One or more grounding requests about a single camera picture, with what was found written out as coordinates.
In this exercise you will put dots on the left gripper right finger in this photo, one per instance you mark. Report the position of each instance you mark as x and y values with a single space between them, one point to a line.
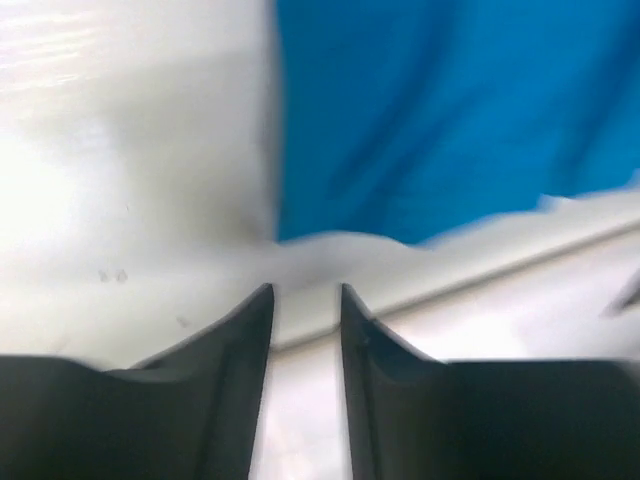
396 401

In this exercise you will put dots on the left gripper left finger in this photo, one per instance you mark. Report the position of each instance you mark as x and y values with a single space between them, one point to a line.
192 411

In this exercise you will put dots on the blue t shirt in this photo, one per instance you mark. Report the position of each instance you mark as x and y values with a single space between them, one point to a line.
407 119

